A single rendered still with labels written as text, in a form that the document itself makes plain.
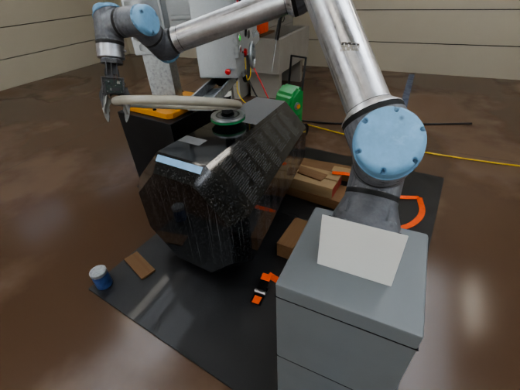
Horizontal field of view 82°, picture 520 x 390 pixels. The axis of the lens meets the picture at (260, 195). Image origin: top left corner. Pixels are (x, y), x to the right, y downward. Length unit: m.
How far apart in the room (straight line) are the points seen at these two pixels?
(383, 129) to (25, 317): 2.19
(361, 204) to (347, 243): 0.12
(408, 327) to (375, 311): 0.08
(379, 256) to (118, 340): 1.52
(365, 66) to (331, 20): 0.15
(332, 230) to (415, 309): 0.30
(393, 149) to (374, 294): 0.43
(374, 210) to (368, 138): 0.23
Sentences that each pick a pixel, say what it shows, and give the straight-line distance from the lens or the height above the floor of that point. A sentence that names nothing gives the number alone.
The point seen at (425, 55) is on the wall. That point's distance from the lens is 6.53.
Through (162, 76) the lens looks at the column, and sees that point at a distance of 2.55.
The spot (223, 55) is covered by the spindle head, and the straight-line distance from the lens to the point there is 1.76.
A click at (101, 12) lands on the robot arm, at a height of 1.51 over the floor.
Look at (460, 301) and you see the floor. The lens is 2.19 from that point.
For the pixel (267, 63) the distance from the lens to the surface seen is 4.72.
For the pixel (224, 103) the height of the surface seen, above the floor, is 1.23.
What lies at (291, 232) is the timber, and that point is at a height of 0.14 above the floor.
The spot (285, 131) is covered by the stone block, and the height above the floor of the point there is 0.71.
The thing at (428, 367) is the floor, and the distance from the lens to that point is 1.89.
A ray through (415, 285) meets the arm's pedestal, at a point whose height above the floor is 0.85.
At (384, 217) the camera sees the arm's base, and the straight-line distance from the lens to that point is 0.86.
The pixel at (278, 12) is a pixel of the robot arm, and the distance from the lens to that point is 1.16.
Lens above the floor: 1.58
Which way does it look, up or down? 36 degrees down
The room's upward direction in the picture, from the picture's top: 3 degrees counter-clockwise
